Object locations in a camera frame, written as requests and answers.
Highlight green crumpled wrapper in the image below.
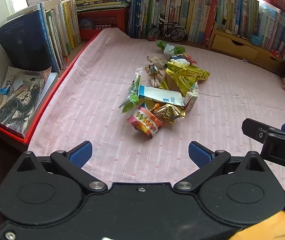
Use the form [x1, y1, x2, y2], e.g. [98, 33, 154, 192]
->
[156, 40, 186, 55]

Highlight pink striped tablecloth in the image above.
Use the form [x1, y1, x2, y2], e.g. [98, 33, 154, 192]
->
[28, 28, 285, 189]

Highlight white snack packet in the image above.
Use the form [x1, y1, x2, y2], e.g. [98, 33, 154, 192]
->
[182, 81, 200, 112]

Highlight large gold foil wrapper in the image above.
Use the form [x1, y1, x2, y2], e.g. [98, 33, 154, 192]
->
[159, 61, 211, 103]

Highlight red plastic crate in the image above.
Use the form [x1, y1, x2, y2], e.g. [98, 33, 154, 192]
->
[77, 7, 131, 40]

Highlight colourful candy packet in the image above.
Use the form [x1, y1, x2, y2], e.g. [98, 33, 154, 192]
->
[127, 105, 165, 138]

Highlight white tissue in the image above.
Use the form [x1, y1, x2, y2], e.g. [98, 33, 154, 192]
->
[171, 58, 191, 67]

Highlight dark blue book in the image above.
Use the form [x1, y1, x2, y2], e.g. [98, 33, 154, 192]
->
[0, 8, 61, 75]

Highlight small gold foil wrapper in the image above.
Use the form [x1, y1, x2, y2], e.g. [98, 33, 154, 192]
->
[155, 102, 186, 125]

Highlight white blue carton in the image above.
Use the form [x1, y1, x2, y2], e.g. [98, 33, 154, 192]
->
[137, 85, 186, 108]

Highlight clear crumpled wrapper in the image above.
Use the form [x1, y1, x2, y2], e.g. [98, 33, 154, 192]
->
[146, 55, 169, 68]

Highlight blue orange snack packet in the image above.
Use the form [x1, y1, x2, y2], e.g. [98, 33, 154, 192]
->
[170, 53, 198, 67]

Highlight blue round toy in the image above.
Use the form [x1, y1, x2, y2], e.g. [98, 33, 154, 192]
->
[249, 34, 261, 46]

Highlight green snack packet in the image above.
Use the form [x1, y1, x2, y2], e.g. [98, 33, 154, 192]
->
[119, 66, 143, 115]

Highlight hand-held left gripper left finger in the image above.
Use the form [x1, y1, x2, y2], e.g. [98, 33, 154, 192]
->
[16, 141, 108, 194]

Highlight black toy bicycle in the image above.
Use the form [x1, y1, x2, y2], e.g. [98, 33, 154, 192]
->
[147, 15, 186, 42]

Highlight illustrated comic book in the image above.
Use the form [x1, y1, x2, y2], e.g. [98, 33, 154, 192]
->
[0, 66, 53, 133]

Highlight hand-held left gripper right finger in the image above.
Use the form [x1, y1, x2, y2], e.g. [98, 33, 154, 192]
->
[173, 141, 268, 194]

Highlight wooden drawer organizer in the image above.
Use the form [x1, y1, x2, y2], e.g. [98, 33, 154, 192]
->
[207, 21, 285, 74]

